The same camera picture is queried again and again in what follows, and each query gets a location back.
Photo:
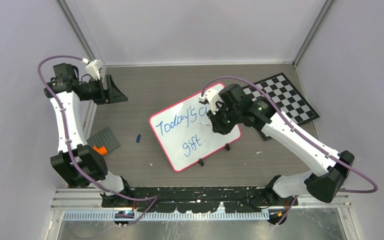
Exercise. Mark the black white checkerboard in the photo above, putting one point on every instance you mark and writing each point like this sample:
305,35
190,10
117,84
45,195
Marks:
288,98

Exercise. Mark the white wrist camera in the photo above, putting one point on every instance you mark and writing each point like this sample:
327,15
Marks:
211,97
97,70

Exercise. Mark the grey studded building plate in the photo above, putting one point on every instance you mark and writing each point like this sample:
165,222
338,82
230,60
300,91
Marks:
105,137

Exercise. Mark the orange curved block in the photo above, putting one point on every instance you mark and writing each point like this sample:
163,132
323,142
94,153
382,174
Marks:
101,150

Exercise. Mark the black whiteboard stand clip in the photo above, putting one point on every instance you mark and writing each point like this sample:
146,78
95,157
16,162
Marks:
201,162

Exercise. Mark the white slotted cable rail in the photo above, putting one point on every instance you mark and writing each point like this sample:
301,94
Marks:
114,215

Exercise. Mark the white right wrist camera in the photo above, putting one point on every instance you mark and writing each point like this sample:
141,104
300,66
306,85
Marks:
211,97

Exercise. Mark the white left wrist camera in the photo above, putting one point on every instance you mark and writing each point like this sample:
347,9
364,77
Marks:
97,70

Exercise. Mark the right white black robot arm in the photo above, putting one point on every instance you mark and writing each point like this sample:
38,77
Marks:
328,168

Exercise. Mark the pink framed whiteboard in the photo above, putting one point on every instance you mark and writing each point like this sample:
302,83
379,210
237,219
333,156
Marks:
182,138

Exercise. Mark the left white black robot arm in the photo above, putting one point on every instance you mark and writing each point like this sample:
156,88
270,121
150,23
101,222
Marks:
78,163

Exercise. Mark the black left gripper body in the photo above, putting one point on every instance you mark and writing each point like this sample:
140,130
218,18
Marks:
101,94

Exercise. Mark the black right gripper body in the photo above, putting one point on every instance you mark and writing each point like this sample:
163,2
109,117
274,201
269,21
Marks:
223,118

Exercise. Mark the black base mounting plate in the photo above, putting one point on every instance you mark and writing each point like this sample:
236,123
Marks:
234,199

